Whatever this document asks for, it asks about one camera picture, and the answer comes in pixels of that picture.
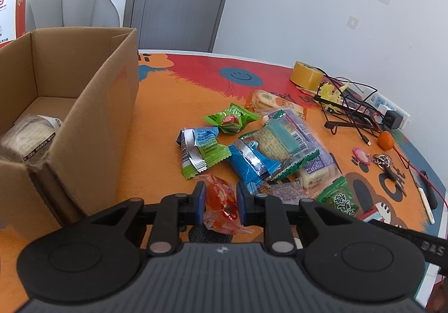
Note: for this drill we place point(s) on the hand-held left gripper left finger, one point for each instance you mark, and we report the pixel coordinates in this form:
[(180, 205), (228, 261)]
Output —
[(200, 202)]

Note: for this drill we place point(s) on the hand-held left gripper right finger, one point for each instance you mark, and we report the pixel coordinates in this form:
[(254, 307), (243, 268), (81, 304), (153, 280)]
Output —
[(241, 208)]

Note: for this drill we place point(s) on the red orange jelly packet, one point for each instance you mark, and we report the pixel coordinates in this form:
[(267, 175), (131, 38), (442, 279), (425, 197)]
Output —
[(220, 202)]

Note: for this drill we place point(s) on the blue snack packet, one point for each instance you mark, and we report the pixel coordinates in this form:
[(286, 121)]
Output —
[(248, 164)]

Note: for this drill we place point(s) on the brown clear snack packet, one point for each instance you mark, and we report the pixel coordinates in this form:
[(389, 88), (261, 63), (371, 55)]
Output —
[(283, 192)]

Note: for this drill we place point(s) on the blue green silver packet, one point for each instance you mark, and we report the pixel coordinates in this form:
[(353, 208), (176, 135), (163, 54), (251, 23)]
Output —
[(203, 150)]

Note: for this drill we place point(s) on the red teal snack packet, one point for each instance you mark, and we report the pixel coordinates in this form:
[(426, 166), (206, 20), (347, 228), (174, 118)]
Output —
[(376, 212)]

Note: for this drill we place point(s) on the clear teal cake packet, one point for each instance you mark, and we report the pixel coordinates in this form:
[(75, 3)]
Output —
[(280, 138)]

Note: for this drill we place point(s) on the purple clear cake packet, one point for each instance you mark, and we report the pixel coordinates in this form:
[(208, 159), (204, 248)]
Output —
[(316, 164)]

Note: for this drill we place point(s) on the bright green candy packet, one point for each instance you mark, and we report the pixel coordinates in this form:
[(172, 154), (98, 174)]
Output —
[(229, 118)]

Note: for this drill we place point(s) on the dark green snack packet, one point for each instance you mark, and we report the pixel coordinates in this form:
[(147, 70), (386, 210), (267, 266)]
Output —
[(337, 195)]

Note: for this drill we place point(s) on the orange rice cracker packet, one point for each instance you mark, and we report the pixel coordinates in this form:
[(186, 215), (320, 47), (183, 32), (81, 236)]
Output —
[(273, 101)]

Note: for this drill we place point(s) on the brown cardboard box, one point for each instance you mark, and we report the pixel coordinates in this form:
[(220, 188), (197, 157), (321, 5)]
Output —
[(98, 145)]

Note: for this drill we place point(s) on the white pen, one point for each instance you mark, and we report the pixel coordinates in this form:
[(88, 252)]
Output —
[(427, 206)]

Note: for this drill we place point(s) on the bunch of keys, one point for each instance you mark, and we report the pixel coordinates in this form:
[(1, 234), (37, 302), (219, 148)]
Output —
[(390, 173)]

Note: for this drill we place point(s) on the orange red printed table mat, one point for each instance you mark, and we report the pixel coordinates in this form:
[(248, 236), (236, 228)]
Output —
[(157, 106)]

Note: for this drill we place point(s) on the orange tangerine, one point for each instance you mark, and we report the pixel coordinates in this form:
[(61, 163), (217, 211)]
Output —
[(386, 140)]

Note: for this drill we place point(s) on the black power adapter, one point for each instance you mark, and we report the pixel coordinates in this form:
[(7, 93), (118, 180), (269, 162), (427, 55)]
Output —
[(392, 119)]

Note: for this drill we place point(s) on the yellow plastic bag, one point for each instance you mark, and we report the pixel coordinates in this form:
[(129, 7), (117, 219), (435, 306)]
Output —
[(329, 92)]

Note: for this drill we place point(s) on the white charger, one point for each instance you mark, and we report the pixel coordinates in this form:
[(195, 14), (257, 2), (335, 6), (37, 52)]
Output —
[(385, 110)]

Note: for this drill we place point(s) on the yellow tape roll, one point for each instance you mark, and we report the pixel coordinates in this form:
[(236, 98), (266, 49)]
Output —
[(304, 75)]

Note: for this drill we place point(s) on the white power strip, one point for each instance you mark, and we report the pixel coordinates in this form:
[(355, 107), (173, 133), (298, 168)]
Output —
[(379, 101)]

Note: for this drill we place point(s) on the clear bread packet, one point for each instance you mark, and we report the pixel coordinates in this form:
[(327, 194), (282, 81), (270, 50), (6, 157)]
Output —
[(28, 139)]

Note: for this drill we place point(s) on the grey door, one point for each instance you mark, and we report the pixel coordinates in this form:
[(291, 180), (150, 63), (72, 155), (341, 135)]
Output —
[(182, 1)]

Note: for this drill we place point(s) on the grey chair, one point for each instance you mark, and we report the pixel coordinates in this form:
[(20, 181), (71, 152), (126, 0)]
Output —
[(70, 8)]

